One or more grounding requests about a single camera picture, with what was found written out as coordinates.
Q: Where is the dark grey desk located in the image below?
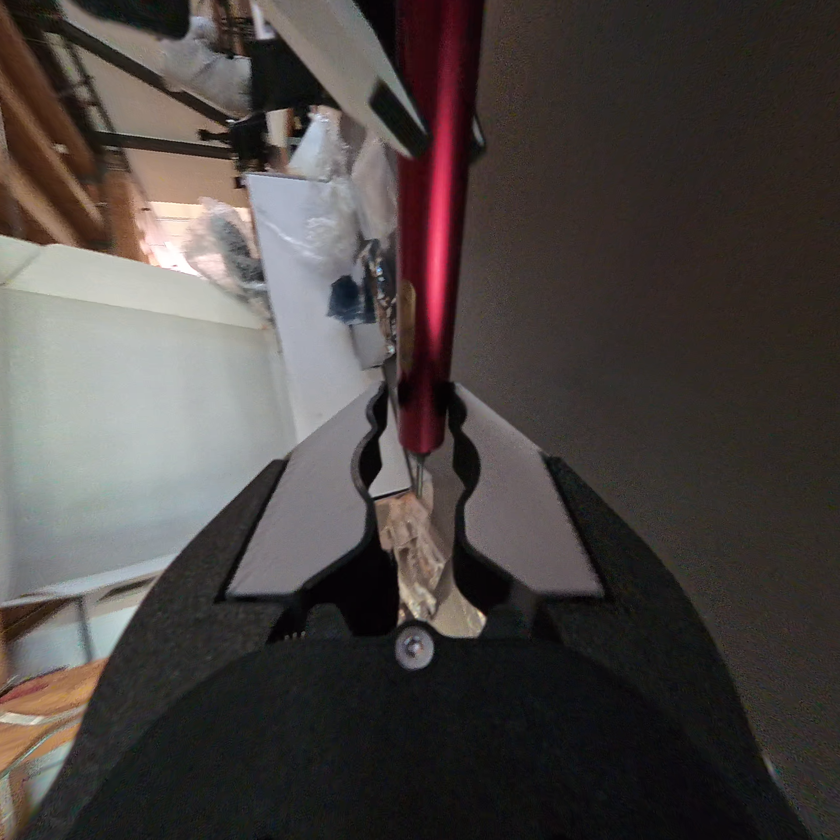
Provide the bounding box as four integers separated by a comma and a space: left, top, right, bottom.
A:
453, 0, 840, 788

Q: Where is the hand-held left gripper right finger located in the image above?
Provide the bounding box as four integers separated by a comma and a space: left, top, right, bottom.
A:
448, 382, 606, 636

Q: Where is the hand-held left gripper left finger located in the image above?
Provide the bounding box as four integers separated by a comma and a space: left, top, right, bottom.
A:
223, 382, 401, 636

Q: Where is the crumpled clear plastic wrap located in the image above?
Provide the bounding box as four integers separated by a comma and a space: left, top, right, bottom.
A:
187, 197, 271, 309

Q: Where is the black steel beam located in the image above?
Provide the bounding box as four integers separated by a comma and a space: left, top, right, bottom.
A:
26, 0, 263, 165

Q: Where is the red screwdriver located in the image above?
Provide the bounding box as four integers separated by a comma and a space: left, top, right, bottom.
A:
395, 0, 488, 496

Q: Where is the silver foil bag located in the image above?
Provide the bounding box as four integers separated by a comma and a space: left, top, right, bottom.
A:
357, 239, 400, 358

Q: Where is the orange and white cardboard box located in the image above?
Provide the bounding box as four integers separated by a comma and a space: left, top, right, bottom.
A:
246, 172, 411, 500

